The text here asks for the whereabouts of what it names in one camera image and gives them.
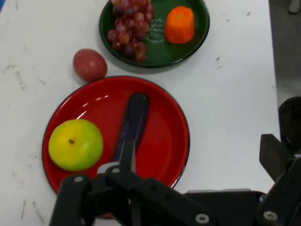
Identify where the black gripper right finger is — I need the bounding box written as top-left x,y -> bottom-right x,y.
255,133 -> 301,226

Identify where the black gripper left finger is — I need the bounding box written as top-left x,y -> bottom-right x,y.
48,93 -> 216,226

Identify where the orange toy fruit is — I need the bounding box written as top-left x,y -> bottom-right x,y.
164,6 -> 196,45

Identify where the red round plate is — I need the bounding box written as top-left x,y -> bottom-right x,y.
42,75 -> 190,195

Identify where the yellow-green apple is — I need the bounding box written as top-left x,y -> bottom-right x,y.
48,119 -> 104,172

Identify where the black round base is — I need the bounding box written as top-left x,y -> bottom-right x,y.
278,96 -> 301,155

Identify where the red egg-shaped fruit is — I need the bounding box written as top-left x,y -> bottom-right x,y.
72,48 -> 108,83

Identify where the dark green round plate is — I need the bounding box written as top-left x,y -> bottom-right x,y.
99,0 -> 211,69

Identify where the bunch of red grapes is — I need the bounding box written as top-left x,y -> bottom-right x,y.
107,0 -> 155,63

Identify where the grey metal leg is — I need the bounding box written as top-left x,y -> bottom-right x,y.
287,0 -> 301,14

